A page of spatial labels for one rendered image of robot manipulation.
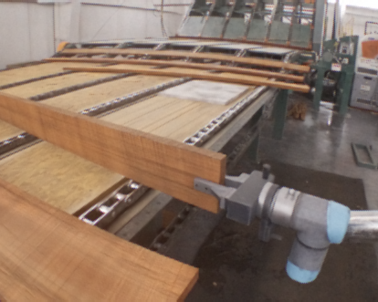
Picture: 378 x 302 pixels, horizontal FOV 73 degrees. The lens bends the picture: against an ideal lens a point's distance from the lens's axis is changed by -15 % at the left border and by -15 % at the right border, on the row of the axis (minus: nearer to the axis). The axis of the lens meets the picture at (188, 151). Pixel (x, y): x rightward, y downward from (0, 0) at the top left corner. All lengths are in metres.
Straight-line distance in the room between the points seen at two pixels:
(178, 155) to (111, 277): 0.31
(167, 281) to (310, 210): 0.29
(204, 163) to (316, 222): 0.26
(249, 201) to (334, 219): 0.17
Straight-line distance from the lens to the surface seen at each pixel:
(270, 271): 1.77
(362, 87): 6.74
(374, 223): 0.71
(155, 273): 0.49
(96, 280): 0.49
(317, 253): 0.61
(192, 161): 0.64
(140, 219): 0.70
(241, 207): 0.56
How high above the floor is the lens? 1.24
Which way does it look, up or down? 23 degrees down
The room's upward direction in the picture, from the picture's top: 2 degrees clockwise
